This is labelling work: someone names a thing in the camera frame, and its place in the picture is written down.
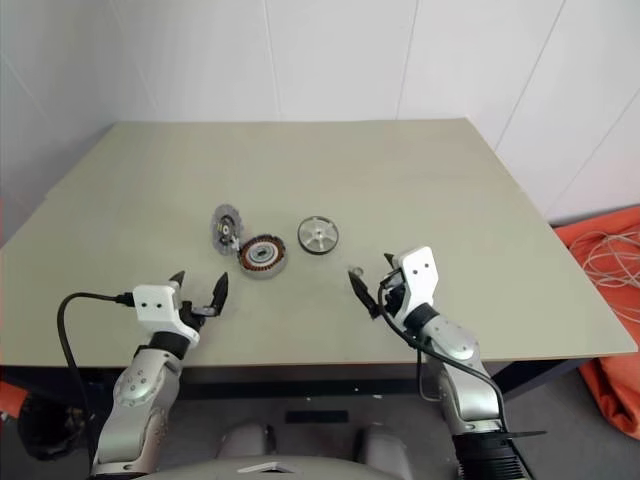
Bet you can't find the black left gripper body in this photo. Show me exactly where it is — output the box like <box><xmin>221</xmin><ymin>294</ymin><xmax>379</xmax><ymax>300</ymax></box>
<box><xmin>177</xmin><ymin>288</ymin><xmax>211</xmax><ymax>331</ymax></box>

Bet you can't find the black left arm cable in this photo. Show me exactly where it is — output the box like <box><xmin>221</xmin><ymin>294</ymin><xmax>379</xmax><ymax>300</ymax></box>
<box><xmin>56</xmin><ymin>291</ymin><xmax>135</xmax><ymax>471</ymax></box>

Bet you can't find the orange object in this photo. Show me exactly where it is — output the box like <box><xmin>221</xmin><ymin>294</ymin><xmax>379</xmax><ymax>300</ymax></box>
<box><xmin>0</xmin><ymin>382</ymin><xmax>26</xmax><ymax>421</ymax></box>

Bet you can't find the white cable bundle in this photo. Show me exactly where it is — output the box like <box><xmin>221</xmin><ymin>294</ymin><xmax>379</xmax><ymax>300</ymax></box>
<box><xmin>569</xmin><ymin>224</ymin><xmax>640</xmax><ymax>321</ymax></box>

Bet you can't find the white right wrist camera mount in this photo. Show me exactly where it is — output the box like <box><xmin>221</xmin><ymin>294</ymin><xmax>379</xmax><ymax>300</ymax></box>
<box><xmin>393</xmin><ymin>245</ymin><xmax>442</xmax><ymax>324</ymax></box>

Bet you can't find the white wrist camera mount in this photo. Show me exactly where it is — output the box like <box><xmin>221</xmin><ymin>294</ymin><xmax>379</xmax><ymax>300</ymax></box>
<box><xmin>393</xmin><ymin>245</ymin><xmax>442</xmax><ymax>324</ymax></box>
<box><xmin>132</xmin><ymin>283</ymin><xmax>202</xmax><ymax>346</ymax></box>

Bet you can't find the dark table frame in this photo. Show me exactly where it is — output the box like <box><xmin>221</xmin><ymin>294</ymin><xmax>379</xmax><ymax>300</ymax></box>
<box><xmin>0</xmin><ymin>353</ymin><xmax>597</xmax><ymax>401</ymax></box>

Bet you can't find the motor stator with copper windings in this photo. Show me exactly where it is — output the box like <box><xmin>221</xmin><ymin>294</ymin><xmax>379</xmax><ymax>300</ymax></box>
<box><xmin>238</xmin><ymin>235</ymin><xmax>286</xmax><ymax>275</ymax></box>

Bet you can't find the grey gear rotor part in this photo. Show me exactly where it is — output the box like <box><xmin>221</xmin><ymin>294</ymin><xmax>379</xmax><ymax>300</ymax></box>
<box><xmin>208</xmin><ymin>203</ymin><xmax>244</xmax><ymax>256</ymax></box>

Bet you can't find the orange cloth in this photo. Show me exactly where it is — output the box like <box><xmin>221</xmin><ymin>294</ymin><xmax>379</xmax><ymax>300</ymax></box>
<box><xmin>554</xmin><ymin>207</ymin><xmax>640</xmax><ymax>441</ymax></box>

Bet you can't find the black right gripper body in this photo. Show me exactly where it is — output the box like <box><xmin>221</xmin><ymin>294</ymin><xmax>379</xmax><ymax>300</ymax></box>
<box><xmin>377</xmin><ymin>268</ymin><xmax>409</xmax><ymax>316</ymax></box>

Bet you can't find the black bin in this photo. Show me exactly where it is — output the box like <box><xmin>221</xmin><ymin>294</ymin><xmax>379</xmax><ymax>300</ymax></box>
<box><xmin>17</xmin><ymin>394</ymin><xmax>101</xmax><ymax>461</ymax></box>

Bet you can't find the grey robot torso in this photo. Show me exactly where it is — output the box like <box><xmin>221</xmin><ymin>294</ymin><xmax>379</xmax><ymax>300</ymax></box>
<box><xmin>159</xmin><ymin>452</ymin><xmax>456</xmax><ymax>480</ymax></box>

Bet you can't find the grey rounded robot foot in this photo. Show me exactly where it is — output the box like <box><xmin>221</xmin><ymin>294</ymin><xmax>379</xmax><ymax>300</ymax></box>
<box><xmin>352</xmin><ymin>423</ymin><xmax>416</xmax><ymax>480</ymax></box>

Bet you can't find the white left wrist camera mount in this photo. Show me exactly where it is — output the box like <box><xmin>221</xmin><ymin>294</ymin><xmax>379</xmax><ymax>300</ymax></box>
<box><xmin>132</xmin><ymin>283</ymin><xmax>202</xmax><ymax>346</ymax></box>

